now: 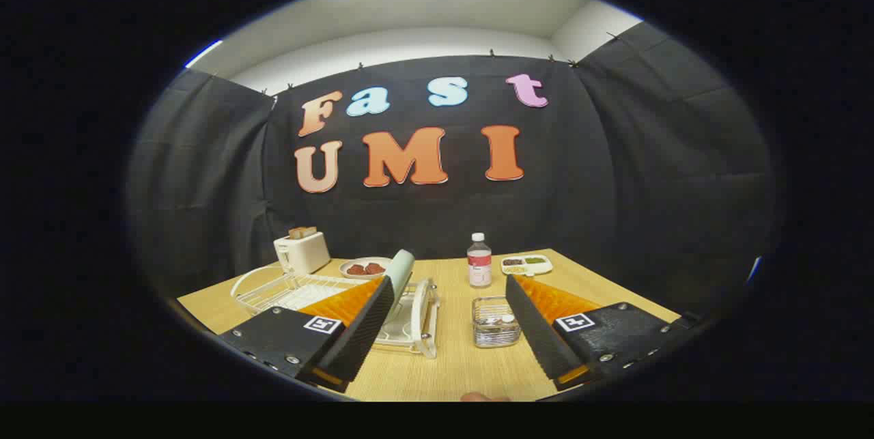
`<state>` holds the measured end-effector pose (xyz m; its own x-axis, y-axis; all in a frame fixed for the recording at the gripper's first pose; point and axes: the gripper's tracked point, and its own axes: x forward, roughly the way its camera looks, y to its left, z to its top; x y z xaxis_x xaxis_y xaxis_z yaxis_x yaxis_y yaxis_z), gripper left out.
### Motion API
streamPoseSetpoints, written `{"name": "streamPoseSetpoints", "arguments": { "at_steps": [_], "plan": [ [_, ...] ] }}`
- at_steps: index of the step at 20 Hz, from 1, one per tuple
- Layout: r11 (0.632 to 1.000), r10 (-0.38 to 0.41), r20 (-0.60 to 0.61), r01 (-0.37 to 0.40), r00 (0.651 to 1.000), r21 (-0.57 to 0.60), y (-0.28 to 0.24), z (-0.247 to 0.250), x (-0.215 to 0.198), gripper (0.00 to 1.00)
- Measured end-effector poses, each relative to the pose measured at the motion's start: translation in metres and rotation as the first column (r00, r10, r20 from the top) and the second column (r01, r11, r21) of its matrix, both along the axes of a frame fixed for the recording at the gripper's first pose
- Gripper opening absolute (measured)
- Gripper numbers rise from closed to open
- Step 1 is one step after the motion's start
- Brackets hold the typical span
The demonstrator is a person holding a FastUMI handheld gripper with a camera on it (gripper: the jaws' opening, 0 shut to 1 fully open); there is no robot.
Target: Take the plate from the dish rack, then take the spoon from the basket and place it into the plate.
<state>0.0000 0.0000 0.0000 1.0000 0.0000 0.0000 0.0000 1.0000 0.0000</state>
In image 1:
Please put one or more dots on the light green plate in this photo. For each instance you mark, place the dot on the light green plate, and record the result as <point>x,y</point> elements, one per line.
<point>403,268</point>

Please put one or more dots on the black backdrop cloth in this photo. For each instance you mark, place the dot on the black backdrop cloth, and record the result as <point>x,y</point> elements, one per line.
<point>614,186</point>

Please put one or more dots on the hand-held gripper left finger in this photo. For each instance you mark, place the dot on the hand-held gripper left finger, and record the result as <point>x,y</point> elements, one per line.
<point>362,336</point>

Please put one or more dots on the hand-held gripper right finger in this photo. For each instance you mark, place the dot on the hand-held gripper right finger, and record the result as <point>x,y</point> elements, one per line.
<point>539,333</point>

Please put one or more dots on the cream toaster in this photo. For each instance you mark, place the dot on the cream toaster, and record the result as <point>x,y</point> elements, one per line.
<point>304,255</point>

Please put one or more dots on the bread slice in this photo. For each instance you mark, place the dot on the bread slice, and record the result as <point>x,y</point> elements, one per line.
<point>302,232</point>

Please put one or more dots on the white divided snack tray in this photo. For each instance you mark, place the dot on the white divided snack tray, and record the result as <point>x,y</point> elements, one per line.
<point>527,265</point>

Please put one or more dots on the white plate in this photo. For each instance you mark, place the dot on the white plate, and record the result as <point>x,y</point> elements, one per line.
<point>355,275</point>

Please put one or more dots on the clear bottle with red label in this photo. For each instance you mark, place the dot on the clear bottle with red label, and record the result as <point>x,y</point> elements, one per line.
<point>479,265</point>

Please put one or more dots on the red food piece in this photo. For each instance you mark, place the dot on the red food piece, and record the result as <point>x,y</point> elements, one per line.
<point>356,269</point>
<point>375,267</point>

